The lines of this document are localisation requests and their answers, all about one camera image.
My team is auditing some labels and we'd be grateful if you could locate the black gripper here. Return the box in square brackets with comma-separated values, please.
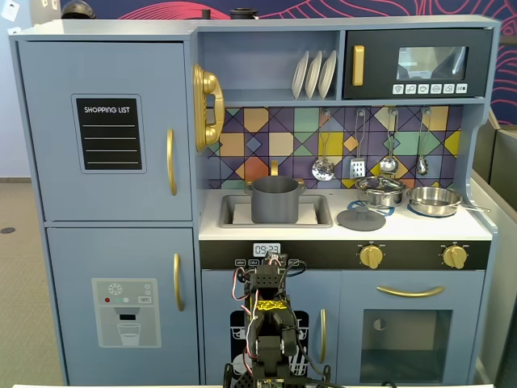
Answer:
[258, 261, 290, 278]

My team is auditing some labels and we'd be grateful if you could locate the gray pot lid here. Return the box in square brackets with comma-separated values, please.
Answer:
[336, 202, 387, 233]

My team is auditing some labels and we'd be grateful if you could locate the glass pot lid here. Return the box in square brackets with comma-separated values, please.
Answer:
[355, 171, 407, 194]

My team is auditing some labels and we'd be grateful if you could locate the gray cooking pot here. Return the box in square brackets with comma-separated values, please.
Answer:
[244, 175, 305, 225]

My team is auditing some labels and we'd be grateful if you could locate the gray toy sink basin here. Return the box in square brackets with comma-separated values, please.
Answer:
[218, 193, 334, 230]

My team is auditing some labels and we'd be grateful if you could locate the blue dishwasher door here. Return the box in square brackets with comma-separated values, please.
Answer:
[200, 269, 342, 386]

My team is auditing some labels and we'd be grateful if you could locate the blue oven door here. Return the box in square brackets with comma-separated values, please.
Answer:
[339, 269, 486, 385]

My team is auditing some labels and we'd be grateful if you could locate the gold stove knob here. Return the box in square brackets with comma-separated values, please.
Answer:
[358, 242, 385, 270]
[441, 242, 470, 270]

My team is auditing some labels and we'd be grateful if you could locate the steel skimmer spoon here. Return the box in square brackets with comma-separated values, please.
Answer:
[311, 108, 336, 182]

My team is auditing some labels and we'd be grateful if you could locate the steel slotted spatula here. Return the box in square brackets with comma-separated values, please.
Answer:
[349, 108, 368, 180]

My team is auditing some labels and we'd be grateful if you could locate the steel ladle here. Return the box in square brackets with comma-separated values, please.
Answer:
[379, 107, 401, 175]

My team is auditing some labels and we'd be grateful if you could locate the blue toy kitchen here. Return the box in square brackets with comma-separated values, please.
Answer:
[8, 15, 502, 387]

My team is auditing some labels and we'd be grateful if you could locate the steel frying pan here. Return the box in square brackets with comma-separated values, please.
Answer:
[406, 185, 492, 217]

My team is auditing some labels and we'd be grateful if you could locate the small steel spoon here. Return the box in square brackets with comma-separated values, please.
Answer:
[415, 107, 431, 177]

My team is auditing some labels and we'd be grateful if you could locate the gold toy telephone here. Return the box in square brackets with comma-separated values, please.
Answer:
[191, 63, 226, 153]

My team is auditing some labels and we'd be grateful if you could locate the white plate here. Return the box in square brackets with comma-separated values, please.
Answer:
[317, 48, 338, 99]
[291, 49, 310, 100]
[304, 49, 324, 100]

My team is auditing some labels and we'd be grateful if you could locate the fridge door with water dispenser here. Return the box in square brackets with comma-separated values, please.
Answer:
[45, 226, 201, 386]

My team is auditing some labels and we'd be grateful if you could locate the black toy microwave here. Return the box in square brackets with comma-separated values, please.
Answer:
[342, 28, 495, 100]

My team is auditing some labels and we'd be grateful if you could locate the black round cylinder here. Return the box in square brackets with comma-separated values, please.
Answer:
[229, 6, 260, 21]

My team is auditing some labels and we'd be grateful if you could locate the fridge door with shopping list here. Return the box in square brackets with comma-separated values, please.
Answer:
[16, 40, 195, 223]

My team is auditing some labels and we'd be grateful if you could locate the black rounded helmet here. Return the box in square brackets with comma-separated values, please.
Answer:
[60, 0, 98, 20]

